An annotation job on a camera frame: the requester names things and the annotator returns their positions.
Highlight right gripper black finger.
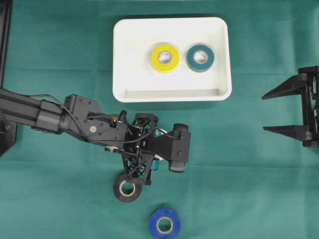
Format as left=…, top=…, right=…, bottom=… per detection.
left=263, top=125, right=309, bottom=141
left=261, top=73, right=306, bottom=100

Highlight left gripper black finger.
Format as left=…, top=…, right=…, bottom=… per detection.
left=151, top=159, right=160, bottom=171
left=155, top=130, right=162, bottom=137

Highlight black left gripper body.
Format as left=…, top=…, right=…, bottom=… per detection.
left=121, top=113, right=159, bottom=185

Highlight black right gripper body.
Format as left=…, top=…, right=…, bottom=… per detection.
left=298, top=66, right=319, bottom=148

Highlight white tape roll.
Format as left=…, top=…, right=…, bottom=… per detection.
left=155, top=128, right=167, bottom=161

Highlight yellow tape roll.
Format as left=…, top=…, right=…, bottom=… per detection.
left=151, top=44, right=180, bottom=74

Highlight green tape roll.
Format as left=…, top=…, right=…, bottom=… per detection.
left=186, top=44, right=214, bottom=73

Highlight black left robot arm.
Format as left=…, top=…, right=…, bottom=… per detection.
left=0, top=89, right=159, bottom=185

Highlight black tape roll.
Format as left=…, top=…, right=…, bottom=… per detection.
left=113, top=174, right=142, bottom=203

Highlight red tape roll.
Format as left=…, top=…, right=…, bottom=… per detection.
left=111, top=116, right=119, bottom=121

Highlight blue tape roll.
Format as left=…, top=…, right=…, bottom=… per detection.
left=148, top=208, right=181, bottom=239

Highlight white plastic tray case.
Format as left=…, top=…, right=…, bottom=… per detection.
left=113, top=17, right=232, bottom=103

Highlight green table cloth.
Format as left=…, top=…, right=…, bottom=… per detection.
left=0, top=0, right=319, bottom=239

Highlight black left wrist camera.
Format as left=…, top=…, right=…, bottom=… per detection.
left=147, top=122, right=192, bottom=173

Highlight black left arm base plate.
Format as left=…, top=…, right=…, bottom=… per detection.
left=0, top=120, right=17, bottom=156

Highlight black mounting rail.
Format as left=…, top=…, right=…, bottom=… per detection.
left=0, top=0, right=13, bottom=87

